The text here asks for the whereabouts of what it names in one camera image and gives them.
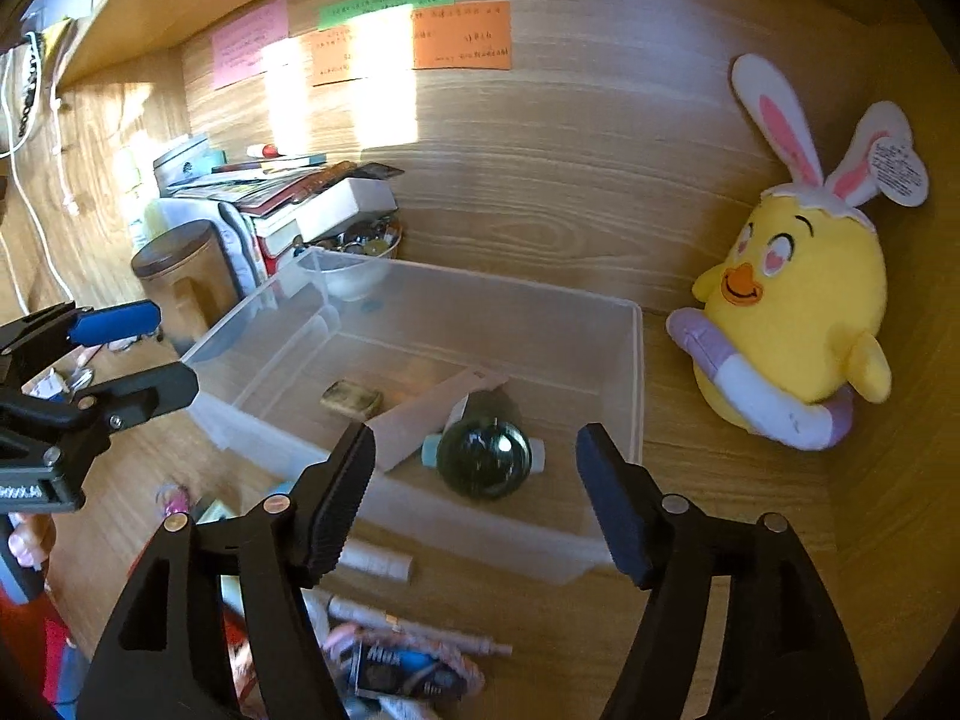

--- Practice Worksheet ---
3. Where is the large orange sticky note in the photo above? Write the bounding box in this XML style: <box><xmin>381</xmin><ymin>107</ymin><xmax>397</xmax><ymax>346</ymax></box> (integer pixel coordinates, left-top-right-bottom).
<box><xmin>410</xmin><ymin>1</ymin><xmax>513</xmax><ymax>71</ymax></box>

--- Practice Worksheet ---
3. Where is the white cosmetic tube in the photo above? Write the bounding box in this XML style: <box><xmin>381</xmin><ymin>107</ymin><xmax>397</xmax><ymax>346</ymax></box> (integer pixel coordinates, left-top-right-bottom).
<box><xmin>341</xmin><ymin>538</ymin><xmax>416</xmax><ymax>584</ymax></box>

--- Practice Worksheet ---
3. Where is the teal white box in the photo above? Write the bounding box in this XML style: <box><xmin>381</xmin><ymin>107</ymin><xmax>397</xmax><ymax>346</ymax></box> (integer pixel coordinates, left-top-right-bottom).
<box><xmin>153</xmin><ymin>135</ymin><xmax>215</xmax><ymax>190</ymax></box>

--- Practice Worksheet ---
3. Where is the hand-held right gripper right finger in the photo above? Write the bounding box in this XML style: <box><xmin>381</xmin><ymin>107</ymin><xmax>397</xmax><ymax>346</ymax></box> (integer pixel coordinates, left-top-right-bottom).
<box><xmin>576</xmin><ymin>424</ymin><xmax>871</xmax><ymax>720</ymax></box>

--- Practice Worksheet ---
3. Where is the stack of books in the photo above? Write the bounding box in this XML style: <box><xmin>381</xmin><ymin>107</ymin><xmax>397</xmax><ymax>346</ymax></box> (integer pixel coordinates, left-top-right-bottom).
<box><xmin>172</xmin><ymin>154</ymin><xmax>406</xmax><ymax>256</ymax></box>

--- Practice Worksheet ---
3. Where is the small orange sticky note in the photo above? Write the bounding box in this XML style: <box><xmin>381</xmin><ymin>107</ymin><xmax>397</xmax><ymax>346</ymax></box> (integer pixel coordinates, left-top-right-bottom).
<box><xmin>304</xmin><ymin>26</ymin><xmax>376</xmax><ymax>88</ymax></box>

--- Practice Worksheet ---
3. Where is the wooden shelf board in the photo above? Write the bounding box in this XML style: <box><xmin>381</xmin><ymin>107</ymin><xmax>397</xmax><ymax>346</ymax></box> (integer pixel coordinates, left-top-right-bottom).
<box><xmin>56</xmin><ymin>0</ymin><xmax>451</xmax><ymax>87</ymax></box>

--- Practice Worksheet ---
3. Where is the black blue packet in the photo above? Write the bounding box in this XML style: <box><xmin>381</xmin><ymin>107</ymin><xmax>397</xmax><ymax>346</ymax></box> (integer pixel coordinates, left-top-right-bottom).
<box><xmin>352</xmin><ymin>641</ymin><xmax>467</xmax><ymax>703</ymax></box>

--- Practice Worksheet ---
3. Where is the green sticky note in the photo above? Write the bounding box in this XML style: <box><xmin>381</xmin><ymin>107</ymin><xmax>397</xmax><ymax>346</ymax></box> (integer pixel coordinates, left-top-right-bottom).
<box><xmin>317</xmin><ymin>0</ymin><xmax>456</xmax><ymax>31</ymax></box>

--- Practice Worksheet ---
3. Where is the brown mug with lid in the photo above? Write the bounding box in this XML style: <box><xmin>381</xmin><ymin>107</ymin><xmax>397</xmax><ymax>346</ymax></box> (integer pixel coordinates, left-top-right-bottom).
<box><xmin>131</xmin><ymin>219</ymin><xmax>245</xmax><ymax>361</ymax></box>

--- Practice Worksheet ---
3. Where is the white rectangular box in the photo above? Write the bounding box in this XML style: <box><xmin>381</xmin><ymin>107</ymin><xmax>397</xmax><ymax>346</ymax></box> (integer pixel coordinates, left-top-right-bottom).
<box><xmin>295</xmin><ymin>178</ymin><xmax>399</xmax><ymax>241</ymax></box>

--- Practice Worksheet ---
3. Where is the white bowl of trinkets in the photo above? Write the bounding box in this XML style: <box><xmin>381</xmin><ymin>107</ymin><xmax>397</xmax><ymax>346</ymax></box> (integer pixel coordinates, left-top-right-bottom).
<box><xmin>298</xmin><ymin>219</ymin><xmax>404</xmax><ymax>303</ymax></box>

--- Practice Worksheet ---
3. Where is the clear plastic storage bin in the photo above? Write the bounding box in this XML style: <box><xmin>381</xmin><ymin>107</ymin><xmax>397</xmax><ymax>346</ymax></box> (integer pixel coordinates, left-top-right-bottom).
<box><xmin>182</xmin><ymin>250</ymin><xmax>646</xmax><ymax>587</ymax></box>

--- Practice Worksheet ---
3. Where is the red white book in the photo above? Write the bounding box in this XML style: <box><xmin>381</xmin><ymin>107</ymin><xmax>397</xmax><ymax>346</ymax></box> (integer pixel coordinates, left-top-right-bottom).
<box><xmin>255</xmin><ymin>219</ymin><xmax>302</xmax><ymax>278</ymax></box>

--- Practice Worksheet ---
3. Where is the teal round tin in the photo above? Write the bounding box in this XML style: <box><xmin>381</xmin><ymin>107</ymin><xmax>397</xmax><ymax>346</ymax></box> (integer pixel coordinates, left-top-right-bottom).
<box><xmin>420</xmin><ymin>433</ymin><xmax>547</xmax><ymax>478</ymax></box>

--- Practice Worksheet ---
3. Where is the white cable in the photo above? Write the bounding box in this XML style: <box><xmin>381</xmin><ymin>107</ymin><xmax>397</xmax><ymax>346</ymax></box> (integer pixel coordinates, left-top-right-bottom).
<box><xmin>0</xmin><ymin>34</ymin><xmax>85</xmax><ymax>316</ymax></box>

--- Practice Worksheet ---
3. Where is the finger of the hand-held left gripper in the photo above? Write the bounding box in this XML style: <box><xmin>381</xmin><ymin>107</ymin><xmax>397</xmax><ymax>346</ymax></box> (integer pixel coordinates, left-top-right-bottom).
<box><xmin>0</xmin><ymin>361</ymin><xmax>200</xmax><ymax>470</ymax></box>
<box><xmin>0</xmin><ymin>300</ymin><xmax>163</xmax><ymax>385</ymax></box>

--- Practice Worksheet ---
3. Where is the long white tube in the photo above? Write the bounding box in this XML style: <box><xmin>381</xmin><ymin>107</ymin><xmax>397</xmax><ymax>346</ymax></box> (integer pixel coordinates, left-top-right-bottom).
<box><xmin>322</xmin><ymin>596</ymin><xmax>515</xmax><ymax>658</ymax></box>

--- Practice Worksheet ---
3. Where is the dark green glass bottle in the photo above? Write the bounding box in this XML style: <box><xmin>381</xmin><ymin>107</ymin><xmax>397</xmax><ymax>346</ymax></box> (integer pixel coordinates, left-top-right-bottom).
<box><xmin>439</xmin><ymin>388</ymin><xmax>530</xmax><ymax>502</ymax></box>

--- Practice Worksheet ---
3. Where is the person's left hand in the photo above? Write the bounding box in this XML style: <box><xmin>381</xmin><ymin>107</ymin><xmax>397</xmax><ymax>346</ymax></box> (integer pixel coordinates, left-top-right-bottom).
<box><xmin>6</xmin><ymin>516</ymin><xmax>58</xmax><ymax>575</ymax></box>

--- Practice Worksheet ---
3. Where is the pink sticky note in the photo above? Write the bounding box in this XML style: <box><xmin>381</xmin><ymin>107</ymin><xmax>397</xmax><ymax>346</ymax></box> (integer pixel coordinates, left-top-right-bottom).
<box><xmin>210</xmin><ymin>0</ymin><xmax>290</xmax><ymax>91</ymax></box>

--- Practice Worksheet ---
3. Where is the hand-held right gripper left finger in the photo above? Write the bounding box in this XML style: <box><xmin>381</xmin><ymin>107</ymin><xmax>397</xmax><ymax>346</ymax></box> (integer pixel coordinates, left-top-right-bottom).
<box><xmin>75</xmin><ymin>422</ymin><xmax>377</xmax><ymax>720</ymax></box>

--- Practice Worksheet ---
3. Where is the small tan tin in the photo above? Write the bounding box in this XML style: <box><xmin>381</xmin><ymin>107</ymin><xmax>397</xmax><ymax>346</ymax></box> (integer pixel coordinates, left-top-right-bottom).
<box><xmin>321</xmin><ymin>381</ymin><xmax>384</xmax><ymax>419</ymax></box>

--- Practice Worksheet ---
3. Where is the yellow chick plush toy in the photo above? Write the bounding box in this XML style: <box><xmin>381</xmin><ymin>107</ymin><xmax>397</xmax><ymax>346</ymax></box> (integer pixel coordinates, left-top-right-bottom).
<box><xmin>666</xmin><ymin>52</ymin><xmax>931</xmax><ymax>452</ymax></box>

